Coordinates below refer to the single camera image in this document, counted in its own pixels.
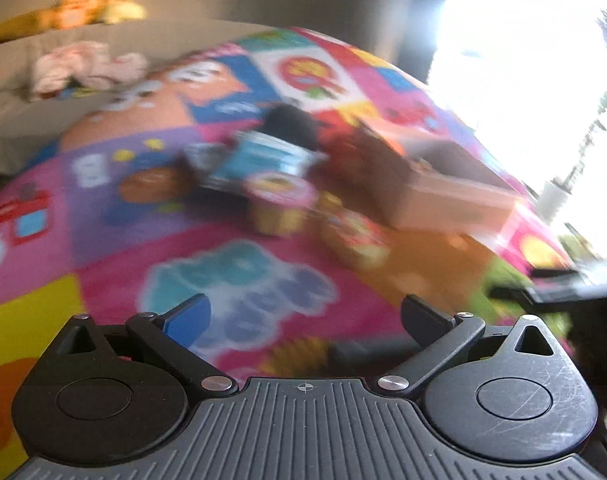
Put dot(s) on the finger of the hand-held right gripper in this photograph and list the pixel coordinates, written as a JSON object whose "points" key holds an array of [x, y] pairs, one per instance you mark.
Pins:
{"points": [[553, 273], [513, 294]]}

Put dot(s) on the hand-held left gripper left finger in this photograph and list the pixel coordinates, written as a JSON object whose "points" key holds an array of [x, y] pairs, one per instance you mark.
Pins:
{"points": [[188, 317]]}

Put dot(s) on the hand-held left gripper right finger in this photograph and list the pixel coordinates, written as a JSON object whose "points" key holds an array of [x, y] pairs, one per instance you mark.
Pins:
{"points": [[423, 320]]}

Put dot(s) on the pink cardboard box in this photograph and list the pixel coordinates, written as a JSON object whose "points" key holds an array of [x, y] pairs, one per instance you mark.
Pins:
{"points": [[448, 195]]}

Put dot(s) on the teal snack packet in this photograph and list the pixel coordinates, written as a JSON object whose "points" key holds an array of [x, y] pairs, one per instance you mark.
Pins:
{"points": [[258, 160]]}

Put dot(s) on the black round object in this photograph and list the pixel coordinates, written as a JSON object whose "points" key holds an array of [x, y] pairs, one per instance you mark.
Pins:
{"points": [[291, 127]]}

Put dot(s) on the colourful printed play mat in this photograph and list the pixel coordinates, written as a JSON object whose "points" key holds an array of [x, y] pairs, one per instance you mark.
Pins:
{"points": [[133, 280]]}

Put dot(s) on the white plant pot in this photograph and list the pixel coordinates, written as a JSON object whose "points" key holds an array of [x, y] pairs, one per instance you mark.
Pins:
{"points": [[553, 200]]}

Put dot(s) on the red round tin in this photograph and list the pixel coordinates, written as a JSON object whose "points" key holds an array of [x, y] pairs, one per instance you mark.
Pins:
{"points": [[356, 237]]}

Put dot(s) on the yellow cup with pink rim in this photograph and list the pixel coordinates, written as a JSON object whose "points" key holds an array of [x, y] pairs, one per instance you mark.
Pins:
{"points": [[278, 205]]}

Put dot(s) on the silver dark snack packet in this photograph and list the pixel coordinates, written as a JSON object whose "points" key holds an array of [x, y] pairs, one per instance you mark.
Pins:
{"points": [[201, 160]]}

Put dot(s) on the grey sofa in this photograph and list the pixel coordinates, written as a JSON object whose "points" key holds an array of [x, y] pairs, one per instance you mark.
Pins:
{"points": [[13, 110]]}

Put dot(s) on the pink white crumpled cloth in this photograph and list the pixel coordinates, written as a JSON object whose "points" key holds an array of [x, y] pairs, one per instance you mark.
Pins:
{"points": [[78, 67]]}

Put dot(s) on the yellow green plush toy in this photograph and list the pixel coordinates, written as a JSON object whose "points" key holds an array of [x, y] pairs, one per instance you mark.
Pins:
{"points": [[126, 12]]}

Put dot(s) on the orange tiger plush toy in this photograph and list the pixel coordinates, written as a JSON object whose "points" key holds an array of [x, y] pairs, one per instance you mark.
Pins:
{"points": [[78, 7]]}

